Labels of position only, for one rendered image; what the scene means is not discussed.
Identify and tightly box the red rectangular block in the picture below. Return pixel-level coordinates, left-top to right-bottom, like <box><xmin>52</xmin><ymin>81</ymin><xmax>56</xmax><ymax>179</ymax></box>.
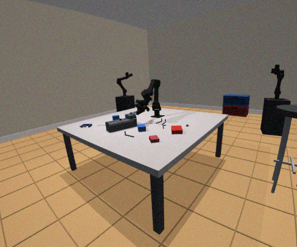
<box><xmin>171</xmin><ymin>126</ymin><xmax>182</xmax><ymax>134</ymax></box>
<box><xmin>149</xmin><ymin>135</ymin><xmax>159</xmax><ymax>143</ymax></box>

